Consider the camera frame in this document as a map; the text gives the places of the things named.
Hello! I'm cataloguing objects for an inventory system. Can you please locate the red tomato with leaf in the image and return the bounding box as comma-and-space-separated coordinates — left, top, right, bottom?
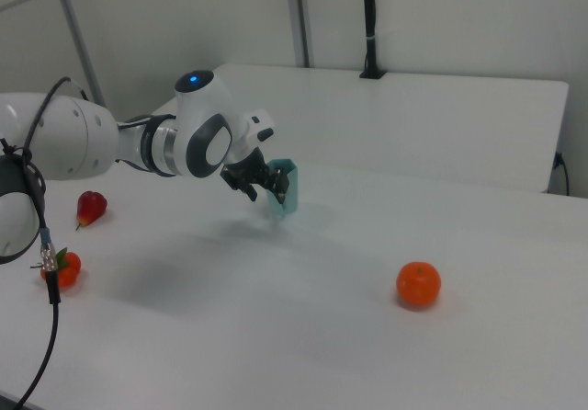
29, 246, 83, 288

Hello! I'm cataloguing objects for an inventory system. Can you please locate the red pear-shaped fruit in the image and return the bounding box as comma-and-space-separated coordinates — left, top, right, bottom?
74, 190, 108, 232

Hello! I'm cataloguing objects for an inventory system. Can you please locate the black wall cable blue plug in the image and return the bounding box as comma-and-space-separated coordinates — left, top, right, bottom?
553, 151, 571, 196

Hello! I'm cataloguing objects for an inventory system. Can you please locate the round orange fruit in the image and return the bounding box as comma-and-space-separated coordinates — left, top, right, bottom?
395, 261, 443, 309

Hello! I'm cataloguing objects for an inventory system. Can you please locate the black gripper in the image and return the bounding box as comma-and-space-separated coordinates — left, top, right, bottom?
220, 149, 291, 207

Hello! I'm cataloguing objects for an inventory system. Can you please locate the teal hexagonal mug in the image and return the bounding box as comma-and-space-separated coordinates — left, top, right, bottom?
265, 157, 300, 222

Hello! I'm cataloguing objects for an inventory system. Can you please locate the grey partition frame post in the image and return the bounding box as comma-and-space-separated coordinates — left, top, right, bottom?
49, 0, 107, 108
283, 0, 316, 68

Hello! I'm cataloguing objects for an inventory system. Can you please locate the black camera pole with base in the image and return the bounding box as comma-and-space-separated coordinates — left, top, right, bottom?
359, 0, 387, 80

